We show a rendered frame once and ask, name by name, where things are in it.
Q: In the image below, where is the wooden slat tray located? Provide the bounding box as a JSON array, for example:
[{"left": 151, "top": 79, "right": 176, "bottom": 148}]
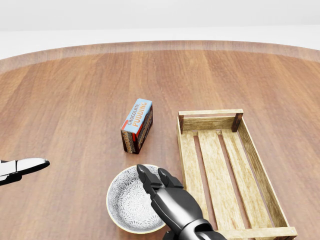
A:
[{"left": 176, "top": 108, "right": 299, "bottom": 240}]

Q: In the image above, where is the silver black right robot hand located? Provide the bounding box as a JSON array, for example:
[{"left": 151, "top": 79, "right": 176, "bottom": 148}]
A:
[{"left": 136, "top": 163, "right": 210, "bottom": 235}]

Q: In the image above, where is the grey patterned bowl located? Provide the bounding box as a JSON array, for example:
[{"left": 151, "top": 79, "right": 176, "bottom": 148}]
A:
[{"left": 105, "top": 164, "right": 168, "bottom": 235}]

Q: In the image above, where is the chocolate pudding box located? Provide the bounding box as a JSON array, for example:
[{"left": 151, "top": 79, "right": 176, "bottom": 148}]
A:
[{"left": 120, "top": 98, "right": 154, "bottom": 156}]

